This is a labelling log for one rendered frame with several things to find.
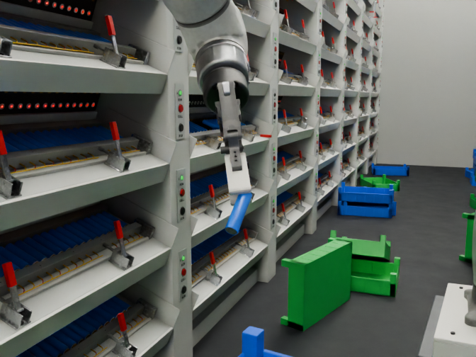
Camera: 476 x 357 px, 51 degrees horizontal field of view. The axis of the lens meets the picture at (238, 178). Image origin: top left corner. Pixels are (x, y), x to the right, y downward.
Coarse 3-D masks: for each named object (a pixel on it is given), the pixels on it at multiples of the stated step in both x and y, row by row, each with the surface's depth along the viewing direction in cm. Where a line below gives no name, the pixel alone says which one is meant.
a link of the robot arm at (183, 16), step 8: (168, 0) 78; (176, 0) 77; (184, 0) 77; (192, 0) 77; (200, 0) 77; (208, 0) 78; (216, 0) 79; (224, 0) 80; (168, 8) 81; (176, 8) 79; (184, 8) 78; (192, 8) 78; (200, 8) 78; (208, 8) 79; (216, 8) 80; (176, 16) 81; (184, 16) 80; (192, 16) 80; (200, 16) 80; (208, 16) 80
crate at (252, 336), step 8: (248, 328) 58; (256, 328) 58; (248, 336) 56; (256, 336) 56; (248, 344) 56; (256, 344) 56; (248, 352) 57; (256, 352) 56; (264, 352) 57; (272, 352) 57
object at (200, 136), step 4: (244, 128) 161; (248, 128) 164; (252, 128) 168; (196, 132) 131; (200, 132) 133; (204, 132) 135; (208, 132) 136; (212, 132) 138; (216, 132) 140; (256, 132) 169; (192, 136) 126; (196, 136) 129; (200, 136) 131; (204, 136) 133; (216, 136) 141; (220, 136) 144; (200, 140) 131; (196, 144) 126
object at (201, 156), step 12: (192, 108) 151; (204, 108) 159; (252, 120) 173; (264, 132) 172; (192, 144) 116; (204, 144) 133; (252, 144) 157; (264, 144) 170; (192, 156) 119; (204, 156) 124; (216, 156) 132; (192, 168) 120; (204, 168) 128
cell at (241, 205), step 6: (240, 198) 66; (246, 198) 67; (234, 204) 66; (240, 204) 66; (246, 204) 66; (234, 210) 65; (240, 210) 65; (234, 216) 65; (240, 216) 65; (228, 222) 64; (234, 222) 64; (240, 222) 65; (228, 228) 64; (234, 228) 64; (234, 234) 65
